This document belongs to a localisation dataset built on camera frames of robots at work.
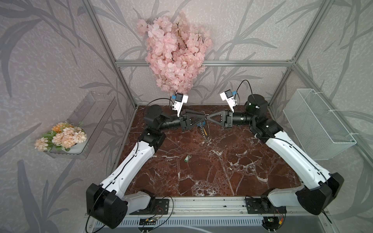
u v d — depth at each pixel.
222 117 0.57
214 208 0.75
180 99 0.54
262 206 0.66
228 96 0.56
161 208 0.72
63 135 0.50
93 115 0.74
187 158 0.91
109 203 0.37
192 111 0.60
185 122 0.55
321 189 0.38
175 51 0.67
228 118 0.54
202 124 1.08
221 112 0.57
